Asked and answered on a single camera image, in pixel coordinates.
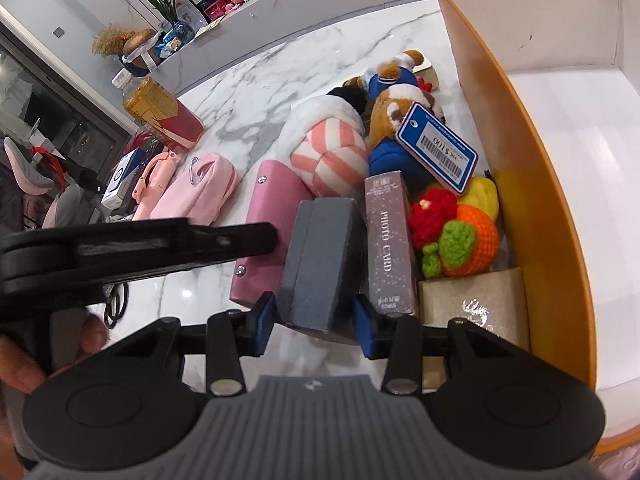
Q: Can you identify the blue white price tag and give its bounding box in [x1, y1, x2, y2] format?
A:
[396, 102, 478, 196]

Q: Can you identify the pink wallet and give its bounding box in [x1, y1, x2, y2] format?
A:
[229, 160, 314, 308]

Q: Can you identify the person's left hand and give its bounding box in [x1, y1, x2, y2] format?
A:
[1, 314, 108, 479]

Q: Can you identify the blue white small box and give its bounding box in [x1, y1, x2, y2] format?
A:
[101, 148, 146, 211]

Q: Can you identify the gold gift box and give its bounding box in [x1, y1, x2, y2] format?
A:
[418, 266, 532, 391]

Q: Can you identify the yellow plush lemon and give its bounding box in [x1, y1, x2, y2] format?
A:
[458, 177, 500, 223]

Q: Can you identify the pink striped panda plush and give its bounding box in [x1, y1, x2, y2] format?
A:
[276, 86, 369, 198]

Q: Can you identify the brown plush dog blue outfit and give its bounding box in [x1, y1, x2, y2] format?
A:
[368, 84, 446, 193]

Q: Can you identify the pink zip pouch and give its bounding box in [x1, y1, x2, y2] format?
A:
[150, 153, 239, 226]

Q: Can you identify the tea bottle red label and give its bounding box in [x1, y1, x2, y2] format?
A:
[112, 70, 204, 153]

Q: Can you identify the purple photo card box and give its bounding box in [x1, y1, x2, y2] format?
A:
[364, 171, 419, 316]

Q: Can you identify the orange storage box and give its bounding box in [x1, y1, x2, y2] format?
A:
[438, 0, 639, 454]

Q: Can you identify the grey raised ledge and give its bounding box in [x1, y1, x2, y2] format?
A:
[153, 0, 413, 96]

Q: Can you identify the crochet orange fruit toy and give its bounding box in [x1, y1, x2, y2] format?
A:
[408, 188, 499, 280]

